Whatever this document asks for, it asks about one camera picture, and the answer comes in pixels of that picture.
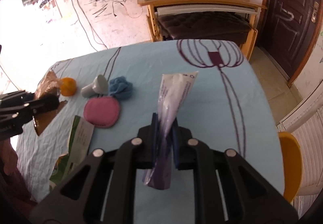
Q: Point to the dark brown tufted bench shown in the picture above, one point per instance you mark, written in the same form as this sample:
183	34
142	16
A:
206	25

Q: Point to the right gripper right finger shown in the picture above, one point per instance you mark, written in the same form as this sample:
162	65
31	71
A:
227	189

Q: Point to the green white paper package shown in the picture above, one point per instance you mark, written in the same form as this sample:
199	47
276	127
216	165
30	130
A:
77	149

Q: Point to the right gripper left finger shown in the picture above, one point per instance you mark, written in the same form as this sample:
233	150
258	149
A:
102	188

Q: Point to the grey white funnel cup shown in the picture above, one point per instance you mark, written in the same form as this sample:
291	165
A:
99	86

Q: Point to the blue crumpled cloth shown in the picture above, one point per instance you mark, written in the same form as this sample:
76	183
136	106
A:
120	88

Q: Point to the yellow plastic chair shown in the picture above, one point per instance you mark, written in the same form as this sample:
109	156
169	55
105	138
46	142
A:
292	163

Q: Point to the dark brown entry door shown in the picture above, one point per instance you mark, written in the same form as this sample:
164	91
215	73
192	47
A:
288	31

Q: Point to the wooden desk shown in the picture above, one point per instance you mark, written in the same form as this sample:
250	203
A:
167	7

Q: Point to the pink round pad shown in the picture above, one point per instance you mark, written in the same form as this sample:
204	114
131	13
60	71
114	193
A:
102	112

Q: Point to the light blue patterned tablecloth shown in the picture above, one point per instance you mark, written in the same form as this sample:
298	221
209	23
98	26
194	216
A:
206	112

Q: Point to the brown crumpled bag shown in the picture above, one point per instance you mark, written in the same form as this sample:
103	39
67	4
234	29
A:
47	96

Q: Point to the orange round container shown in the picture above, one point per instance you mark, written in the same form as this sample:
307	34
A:
68	87

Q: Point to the white purple plastic wrapper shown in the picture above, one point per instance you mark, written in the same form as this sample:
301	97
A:
173	91

